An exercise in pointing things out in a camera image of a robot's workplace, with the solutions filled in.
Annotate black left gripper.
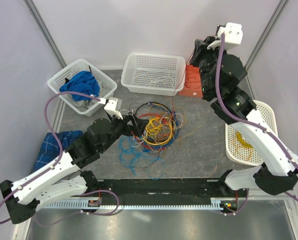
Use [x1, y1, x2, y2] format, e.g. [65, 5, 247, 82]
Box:
[100, 111, 149, 152]

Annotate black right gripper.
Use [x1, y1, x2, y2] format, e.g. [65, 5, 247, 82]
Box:
[189, 36, 230, 98]

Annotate thin white wire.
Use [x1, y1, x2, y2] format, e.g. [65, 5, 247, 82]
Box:
[126, 107, 152, 151]

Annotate thin red wire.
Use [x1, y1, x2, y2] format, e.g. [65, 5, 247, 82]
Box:
[170, 51, 197, 118]
[184, 71, 202, 90]

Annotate thin yellow wire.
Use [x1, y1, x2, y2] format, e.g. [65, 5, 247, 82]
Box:
[141, 103, 198, 151]

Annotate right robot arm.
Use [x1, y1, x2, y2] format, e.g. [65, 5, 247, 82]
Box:
[190, 36, 298, 197]

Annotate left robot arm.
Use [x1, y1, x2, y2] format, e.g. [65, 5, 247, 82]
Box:
[0, 113, 149, 225]

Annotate orange plastic tray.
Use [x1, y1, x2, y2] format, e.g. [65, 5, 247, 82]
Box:
[178, 64, 203, 98]

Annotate grey cloth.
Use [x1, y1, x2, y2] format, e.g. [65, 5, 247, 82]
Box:
[73, 81, 113, 111]

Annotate white perforated basket middle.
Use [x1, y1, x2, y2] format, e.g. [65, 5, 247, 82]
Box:
[121, 53, 186, 96]

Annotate white perforated basket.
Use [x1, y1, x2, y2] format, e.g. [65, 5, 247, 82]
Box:
[48, 59, 117, 117]
[121, 53, 186, 96]
[225, 100, 278, 166]

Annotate white perforated basket left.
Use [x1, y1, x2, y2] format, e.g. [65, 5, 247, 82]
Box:
[48, 59, 117, 117]

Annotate white perforated basket right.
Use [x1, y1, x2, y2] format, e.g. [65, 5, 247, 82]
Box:
[225, 100, 278, 166]

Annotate blue plaid cloth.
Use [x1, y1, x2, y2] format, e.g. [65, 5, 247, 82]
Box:
[33, 130, 83, 172]

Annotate thick yellow cable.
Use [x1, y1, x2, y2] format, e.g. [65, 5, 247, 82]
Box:
[141, 119, 176, 147]

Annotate thick red cable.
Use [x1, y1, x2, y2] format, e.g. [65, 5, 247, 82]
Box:
[137, 113, 169, 153]

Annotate thick black cable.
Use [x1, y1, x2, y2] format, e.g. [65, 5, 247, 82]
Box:
[134, 101, 174, 126]

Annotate thin brown wire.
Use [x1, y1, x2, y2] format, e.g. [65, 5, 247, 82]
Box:
[128, 147, 164, 169]

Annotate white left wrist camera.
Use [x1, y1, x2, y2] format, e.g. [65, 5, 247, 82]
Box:
[99, 97, 123, 120]

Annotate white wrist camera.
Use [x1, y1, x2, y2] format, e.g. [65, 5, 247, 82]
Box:
[99, 97, 123, 120]
[207, 22, 243, 50]

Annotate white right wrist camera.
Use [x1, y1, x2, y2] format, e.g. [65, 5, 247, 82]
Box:
[207, 22, 243, 50]

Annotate thin light blue wire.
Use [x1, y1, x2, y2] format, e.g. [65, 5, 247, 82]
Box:
[118, 136, 165, 181]

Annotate blue ethernet cable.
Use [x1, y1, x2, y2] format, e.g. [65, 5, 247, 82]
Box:
[131, 101, 182, 153]

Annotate white wires in basket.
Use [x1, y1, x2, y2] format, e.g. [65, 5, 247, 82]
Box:
[136, 66, 177, 89]

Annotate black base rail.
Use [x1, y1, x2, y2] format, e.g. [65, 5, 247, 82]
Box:
[87, 178, 247, 202]

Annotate aluminium frame post right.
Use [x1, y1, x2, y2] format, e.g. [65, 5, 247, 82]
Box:
[245, 0, 289, 72]

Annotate aluminium frame post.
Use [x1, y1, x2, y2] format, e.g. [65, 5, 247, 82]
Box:
[23, 0, 67, 68]
[245, 0, 289, 72]

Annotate yellow green wire coil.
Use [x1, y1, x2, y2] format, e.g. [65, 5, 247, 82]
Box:
[235, 131, 253, 161]

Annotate slotted cable duct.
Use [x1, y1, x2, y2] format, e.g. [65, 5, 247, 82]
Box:
[45, 194, 236, 210]

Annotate aluminium frame post left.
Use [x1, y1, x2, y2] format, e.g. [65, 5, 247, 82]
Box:
[23, 0, 67, 68]

